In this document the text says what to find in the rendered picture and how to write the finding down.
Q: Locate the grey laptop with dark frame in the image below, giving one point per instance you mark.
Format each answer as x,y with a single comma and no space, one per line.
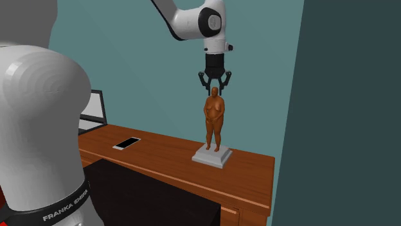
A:
94,108

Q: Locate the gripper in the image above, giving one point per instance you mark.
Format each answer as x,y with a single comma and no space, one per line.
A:
215,65

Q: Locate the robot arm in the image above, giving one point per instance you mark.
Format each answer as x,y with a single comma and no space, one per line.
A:
37,131

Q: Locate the brown wooden desk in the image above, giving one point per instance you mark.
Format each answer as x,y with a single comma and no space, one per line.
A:
175,159

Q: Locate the white phone with black screen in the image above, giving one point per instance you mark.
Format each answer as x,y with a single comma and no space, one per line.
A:
126,143

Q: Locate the brown figure on grey base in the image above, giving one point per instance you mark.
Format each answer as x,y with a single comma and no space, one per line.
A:
214,125

